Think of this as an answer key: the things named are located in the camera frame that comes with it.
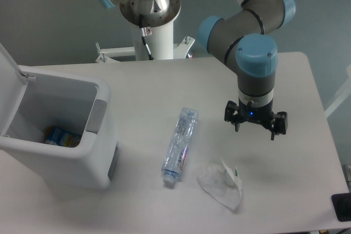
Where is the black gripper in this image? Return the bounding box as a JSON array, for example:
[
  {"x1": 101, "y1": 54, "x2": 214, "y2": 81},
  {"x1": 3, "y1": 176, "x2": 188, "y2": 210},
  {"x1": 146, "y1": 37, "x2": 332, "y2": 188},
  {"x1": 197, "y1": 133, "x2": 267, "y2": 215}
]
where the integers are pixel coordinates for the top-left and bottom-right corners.
[{"x1": 224, "y1": 100, "x2": 287, "y2": 140}]

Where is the crushed clear plastic bottle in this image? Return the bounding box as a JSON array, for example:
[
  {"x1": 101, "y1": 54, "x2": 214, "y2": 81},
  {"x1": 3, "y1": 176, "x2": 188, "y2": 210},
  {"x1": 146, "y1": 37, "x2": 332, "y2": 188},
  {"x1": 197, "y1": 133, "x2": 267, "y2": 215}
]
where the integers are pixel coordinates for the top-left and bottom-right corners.
[{"x1": 161, "y1": 107, "x2": 199, "y2": 189}]

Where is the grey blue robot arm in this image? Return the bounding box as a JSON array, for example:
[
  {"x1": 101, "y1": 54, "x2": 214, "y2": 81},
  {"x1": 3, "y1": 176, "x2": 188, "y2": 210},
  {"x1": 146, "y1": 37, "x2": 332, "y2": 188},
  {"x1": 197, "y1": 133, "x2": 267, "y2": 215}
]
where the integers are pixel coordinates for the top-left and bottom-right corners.
[{"x1": 99, "y1": 0, "x2": 296, "y2": 136}]

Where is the white open trash can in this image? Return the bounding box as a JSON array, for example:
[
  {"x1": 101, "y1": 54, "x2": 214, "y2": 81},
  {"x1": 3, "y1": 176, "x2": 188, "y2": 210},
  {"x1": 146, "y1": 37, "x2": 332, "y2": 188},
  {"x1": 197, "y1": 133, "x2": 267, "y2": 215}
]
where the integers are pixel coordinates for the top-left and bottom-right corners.
[{"x1": 1, "y1": 48, "x2": 118, "y2": 189}]

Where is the white furniture leg right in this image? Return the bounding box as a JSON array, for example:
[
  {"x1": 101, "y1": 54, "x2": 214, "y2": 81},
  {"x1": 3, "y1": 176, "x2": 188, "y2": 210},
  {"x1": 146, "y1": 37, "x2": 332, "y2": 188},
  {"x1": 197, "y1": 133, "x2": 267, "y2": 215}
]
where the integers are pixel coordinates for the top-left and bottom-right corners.
[{"x1": 324, "y1": 65, "x2": 350, "y2": 118}]

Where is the black device at table edge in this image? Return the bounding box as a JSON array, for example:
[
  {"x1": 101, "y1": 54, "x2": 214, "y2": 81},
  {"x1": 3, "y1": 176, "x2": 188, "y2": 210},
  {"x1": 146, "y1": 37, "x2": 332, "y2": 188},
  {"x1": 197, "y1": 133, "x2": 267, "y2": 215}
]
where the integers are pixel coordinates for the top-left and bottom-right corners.
[{"x1": 331, "y1": 192, "x2": 350, "y2": 222}]

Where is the blue yellow snack packet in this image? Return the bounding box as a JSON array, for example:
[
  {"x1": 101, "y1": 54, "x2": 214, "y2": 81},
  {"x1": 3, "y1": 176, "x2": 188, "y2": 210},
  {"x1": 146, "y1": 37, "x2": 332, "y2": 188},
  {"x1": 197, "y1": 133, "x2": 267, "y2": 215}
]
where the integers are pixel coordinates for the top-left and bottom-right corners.
[{"x1": 44, "y1": 126, "x2": 81, "y2": 148}]

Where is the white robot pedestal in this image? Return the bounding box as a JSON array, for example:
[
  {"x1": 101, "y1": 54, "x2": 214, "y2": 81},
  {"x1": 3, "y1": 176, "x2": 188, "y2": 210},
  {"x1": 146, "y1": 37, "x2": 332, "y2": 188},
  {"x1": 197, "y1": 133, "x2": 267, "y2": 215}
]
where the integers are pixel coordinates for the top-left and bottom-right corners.
[{"x1": 95, "y1": 0, "x2": 196, "y2": 64}]

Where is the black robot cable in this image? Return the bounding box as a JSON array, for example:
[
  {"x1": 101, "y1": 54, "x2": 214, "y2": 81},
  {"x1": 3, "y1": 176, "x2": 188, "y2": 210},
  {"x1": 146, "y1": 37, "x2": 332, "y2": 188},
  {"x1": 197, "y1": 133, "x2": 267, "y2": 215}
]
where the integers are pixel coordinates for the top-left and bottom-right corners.
[{"x1": 138, "y1": 14, "x2": 156, "y2": 61}]

